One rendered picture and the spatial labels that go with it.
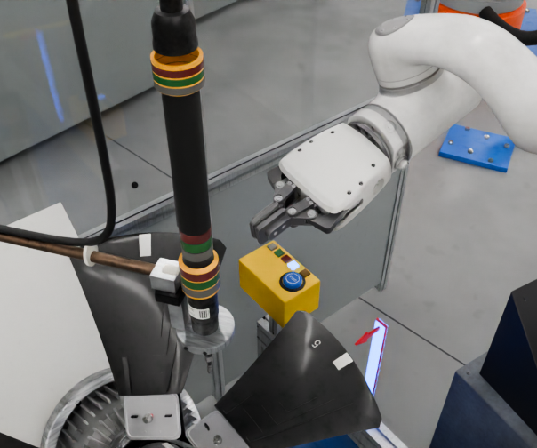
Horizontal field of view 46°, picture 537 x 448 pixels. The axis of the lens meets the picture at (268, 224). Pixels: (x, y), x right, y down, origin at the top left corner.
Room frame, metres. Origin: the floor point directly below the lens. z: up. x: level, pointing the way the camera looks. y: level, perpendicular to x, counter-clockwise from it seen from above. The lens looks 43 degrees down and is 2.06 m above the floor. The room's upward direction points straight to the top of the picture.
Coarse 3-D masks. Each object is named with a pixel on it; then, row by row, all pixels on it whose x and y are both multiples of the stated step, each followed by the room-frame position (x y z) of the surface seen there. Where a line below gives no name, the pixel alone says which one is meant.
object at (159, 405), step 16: (128, 400) 0.50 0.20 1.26; (144, 400) 0.50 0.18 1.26; (160, 400) 0.49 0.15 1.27; (176, 400) 0.49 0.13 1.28; (128, 416) 0.49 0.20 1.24; (160, 416) 0.48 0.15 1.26; (176, 416) 0.47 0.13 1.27; (128, 432) 0.47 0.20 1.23; (144, 432) 0.46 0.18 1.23; (160, 432) 0.46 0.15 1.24; (176, 432) 0.46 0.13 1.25
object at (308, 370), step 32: (288, 352) 0.63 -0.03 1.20; (320, 352) 0.63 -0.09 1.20; (256, 384) 0.57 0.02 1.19; (288, 384) 0.57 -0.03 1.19; (320, 384) 0.57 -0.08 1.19; (352, 384) 0.58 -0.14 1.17; (224, 416) 0.52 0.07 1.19; (256, 416) 0.52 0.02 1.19; (288, 416) 0.52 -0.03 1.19; (320, 416) 0.52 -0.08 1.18; (352, 416) 0.53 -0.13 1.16
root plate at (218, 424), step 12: (204, 420) 0.51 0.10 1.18; (216, 420) 0.51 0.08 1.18; (192, 432) 0.49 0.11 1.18; (204, 432) 0.49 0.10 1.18; (216, 432) 0.49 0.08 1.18; (228, 432) 0.49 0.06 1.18; (192, 444) 0.47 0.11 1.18; (204, 444) 0.47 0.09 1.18; (228, 444) 0.47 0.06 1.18; (240, 444) 0.47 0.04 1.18
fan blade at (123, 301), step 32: (128, 256) 0.64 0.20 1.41; (160, 256) 0.64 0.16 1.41; (96, 288) 0.62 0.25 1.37; (128, 288) 0.61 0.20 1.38; (96, 320) 0.59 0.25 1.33; (128, 320) 0.58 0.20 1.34; (160, 320) 0.57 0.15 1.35; (128, 352) 0.55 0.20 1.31; (160, 352) 0.54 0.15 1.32; (128, 384) 0.51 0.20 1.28; (160, 384) 0.51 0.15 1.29
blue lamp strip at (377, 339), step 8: (384, 328) 0.69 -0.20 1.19; (376, 336) 0.70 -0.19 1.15; (376, 344) 0.69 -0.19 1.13; (376, 352) 0.69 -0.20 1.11; (368, 360) 0.70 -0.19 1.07; (376, 360) 0.69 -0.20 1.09; (368, 368) 0.70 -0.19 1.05; (376, 368) 0.69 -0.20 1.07; (368, 376) 0.70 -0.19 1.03; (368, 384) 0.69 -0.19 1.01
